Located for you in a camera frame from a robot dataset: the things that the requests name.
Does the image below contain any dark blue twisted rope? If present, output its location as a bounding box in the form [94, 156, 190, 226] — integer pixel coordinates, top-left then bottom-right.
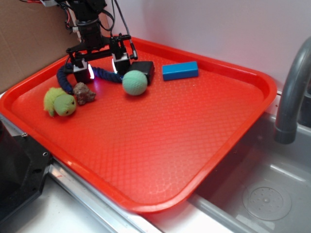
[56, 62, 125, 95]

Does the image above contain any sink drain cover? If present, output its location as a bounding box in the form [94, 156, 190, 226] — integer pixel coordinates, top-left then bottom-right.
[242, 181, 292, 221]

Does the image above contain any green dimpled ball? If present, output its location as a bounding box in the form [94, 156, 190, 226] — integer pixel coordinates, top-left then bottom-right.
[122, 70, 148, 96]

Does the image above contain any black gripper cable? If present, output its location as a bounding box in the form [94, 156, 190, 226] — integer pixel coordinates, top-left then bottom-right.
[110, 0, 138, 61]

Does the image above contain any gripper finger with light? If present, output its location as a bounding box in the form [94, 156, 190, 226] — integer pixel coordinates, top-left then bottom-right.
[109, 37, 131, 75]
[70, 52, 94, 83]

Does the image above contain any brown rock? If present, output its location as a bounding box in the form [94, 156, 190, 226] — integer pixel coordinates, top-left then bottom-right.
[73, 82, 96, 105]

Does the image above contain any green plush toy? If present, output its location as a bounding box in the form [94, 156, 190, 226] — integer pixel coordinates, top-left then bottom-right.
[43, 87, 77, 117]

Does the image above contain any blue rectangular block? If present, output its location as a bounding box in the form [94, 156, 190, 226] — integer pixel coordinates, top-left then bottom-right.
[162, 62, 199, 81]

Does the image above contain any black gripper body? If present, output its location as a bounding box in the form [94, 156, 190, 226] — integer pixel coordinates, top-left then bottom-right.
[66, 20, 131, 61]

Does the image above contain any grey faucet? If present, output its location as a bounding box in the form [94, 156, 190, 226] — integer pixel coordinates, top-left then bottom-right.
[274, 38, 311, 144]

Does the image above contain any grey sink basin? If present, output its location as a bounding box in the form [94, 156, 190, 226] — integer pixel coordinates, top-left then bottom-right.
[190, 114, 311, 233]

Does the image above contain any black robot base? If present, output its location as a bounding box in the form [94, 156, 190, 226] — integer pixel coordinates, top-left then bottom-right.
[0, 123, 52, 224]

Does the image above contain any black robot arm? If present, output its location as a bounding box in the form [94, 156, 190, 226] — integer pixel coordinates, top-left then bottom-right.
[41, 0, 138, 82]

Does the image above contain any red plastic tray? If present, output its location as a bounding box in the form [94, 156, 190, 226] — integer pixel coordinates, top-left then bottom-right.
[0, 38, 276, 213]

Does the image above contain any black rectangular block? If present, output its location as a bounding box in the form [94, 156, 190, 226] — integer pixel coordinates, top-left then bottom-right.
[128, 61, 155, 85]

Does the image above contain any brown cardboard panel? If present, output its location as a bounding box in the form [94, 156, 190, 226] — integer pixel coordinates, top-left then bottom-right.
[0, 0, 78, 93]

